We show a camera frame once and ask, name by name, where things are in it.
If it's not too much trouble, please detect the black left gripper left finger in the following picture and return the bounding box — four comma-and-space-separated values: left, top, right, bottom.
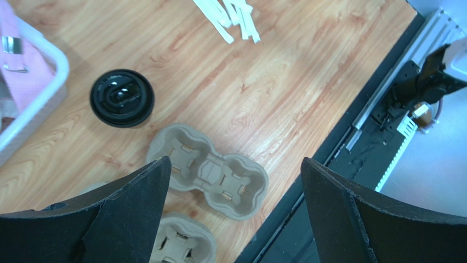
1, 157, 172, 262

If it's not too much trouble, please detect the black plastic cup lid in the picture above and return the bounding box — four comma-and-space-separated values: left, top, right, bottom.
89, 69, 155, 128

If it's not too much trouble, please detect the white wrapped straw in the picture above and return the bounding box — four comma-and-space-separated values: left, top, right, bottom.
193, 0, 234, 44
242, 1, 260, 44
232, 1, 249, 40
207, 0, 232, 28
223, 0, 240, 26

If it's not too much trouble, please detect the pink white mesh pouch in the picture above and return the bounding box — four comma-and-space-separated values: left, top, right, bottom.
1, 1, 54, 112

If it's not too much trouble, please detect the cardboard cup carrier tray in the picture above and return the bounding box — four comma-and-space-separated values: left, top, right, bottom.
145, 123, 269, 221
78, 182, 218, 263

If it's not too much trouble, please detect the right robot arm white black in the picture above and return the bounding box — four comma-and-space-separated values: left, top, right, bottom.
390, 37, 466, 108

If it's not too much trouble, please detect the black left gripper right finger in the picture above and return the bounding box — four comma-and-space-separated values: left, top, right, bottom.
301, 158, 466, 262

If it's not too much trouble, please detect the white plastic basket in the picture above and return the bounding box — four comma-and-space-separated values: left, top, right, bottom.
1, 17, 70, 164

